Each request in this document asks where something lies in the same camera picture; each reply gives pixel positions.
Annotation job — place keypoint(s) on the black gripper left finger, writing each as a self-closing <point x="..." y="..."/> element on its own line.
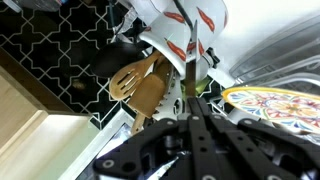
<point x="196" y="146"/>

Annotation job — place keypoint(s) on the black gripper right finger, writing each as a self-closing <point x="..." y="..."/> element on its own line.
<point x="253" y="150"/>

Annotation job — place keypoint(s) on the solid wooden spatula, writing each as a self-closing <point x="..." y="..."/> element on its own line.
<point x="148" y="95"/>

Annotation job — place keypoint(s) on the white chili pepper utensil holder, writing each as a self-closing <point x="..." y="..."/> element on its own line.
<point x="186" y="36"/>

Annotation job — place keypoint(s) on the white mug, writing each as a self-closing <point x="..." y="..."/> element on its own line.
<point x="238" y="115"/>

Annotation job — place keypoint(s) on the colourful patterned plate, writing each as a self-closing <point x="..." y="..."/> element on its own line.
<point x="276" y="106"/>

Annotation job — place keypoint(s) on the green leafy plant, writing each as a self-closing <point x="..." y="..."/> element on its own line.
<point x="201" y="87"/>

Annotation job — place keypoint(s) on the crumpled clear plastic wrap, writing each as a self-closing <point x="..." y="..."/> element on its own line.
<point x="125" y="20"/>

